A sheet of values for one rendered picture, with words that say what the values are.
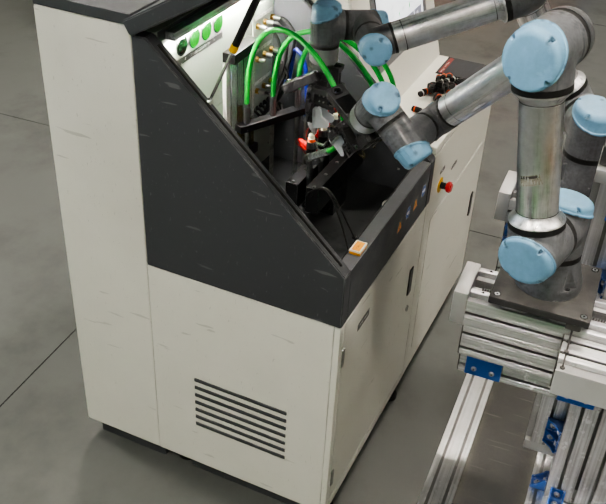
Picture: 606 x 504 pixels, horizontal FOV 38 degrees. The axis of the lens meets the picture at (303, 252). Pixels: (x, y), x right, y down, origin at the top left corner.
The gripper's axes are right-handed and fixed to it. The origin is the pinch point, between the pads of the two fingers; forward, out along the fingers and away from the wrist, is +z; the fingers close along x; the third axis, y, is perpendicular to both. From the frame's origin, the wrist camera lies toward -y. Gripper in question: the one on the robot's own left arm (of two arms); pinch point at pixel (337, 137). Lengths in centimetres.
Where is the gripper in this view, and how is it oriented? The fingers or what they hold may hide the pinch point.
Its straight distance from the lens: 224.7
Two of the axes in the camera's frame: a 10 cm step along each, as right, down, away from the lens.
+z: -2.2, 1.8, 9.6
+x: 8.6, -4.2, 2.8
